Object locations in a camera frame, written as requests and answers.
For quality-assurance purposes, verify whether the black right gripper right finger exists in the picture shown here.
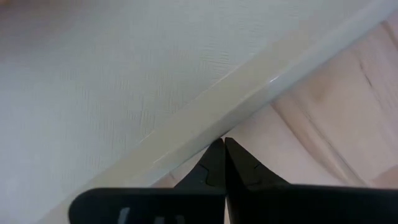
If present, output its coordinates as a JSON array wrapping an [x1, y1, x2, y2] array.
[[224, 136, 290, 190]]

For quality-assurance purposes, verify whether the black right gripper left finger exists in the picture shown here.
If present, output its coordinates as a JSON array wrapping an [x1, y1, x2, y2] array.
[[173, 138, 226, 195]]

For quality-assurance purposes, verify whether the beige plastic tray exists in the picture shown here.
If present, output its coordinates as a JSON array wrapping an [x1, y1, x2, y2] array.
[[0, 0, 398, 224]]

